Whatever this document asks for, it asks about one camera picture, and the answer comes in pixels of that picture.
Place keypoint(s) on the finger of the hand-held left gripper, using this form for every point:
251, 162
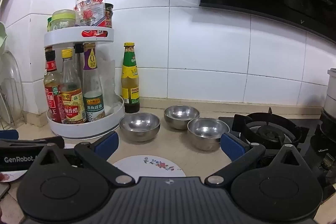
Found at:
34, 141
8, 134

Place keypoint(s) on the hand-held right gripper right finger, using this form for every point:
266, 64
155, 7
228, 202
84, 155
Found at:
232, 146

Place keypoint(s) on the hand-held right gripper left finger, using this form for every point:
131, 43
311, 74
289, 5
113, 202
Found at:
106, 144

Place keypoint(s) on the white plate pink flower print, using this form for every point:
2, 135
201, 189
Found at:
15, 176

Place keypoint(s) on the white plate small flower print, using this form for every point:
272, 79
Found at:
136, 166

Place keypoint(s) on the green label clear bottle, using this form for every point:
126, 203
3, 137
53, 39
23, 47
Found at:
94, 108

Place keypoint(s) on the large steel bowl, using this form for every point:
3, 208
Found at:
139, 123

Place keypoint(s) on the black gas stove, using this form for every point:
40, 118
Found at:
270, 132

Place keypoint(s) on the red label sauce bottle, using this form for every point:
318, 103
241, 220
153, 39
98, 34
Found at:
52, 100

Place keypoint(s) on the yellow cap vinegar bottle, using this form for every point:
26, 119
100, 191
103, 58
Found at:
73, 106

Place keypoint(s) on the clear plastic bag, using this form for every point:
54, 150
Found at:
109, 82

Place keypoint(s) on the green label sauce bottle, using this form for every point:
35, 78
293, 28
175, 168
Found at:
130, 82

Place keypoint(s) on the light green dish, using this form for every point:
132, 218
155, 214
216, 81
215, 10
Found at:
2, 35

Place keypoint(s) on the white two-tier spice rack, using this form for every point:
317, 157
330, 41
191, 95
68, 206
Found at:
78, 39

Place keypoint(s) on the steel pot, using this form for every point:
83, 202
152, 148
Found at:
330, 98

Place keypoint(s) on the green lid jar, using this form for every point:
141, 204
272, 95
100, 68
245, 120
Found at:
63, 20

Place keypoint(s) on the dark lid jar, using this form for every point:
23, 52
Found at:
109, 16

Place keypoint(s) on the red flower print packet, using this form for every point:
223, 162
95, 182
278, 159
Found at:
89, 11

